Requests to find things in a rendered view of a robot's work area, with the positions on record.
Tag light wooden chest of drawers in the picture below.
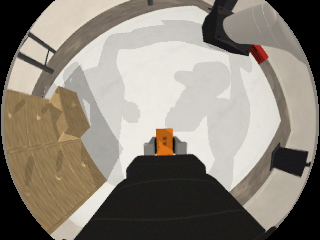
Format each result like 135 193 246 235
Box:
6 89 107 235

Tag orange rectangular block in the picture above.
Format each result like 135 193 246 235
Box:
156 128 173 155

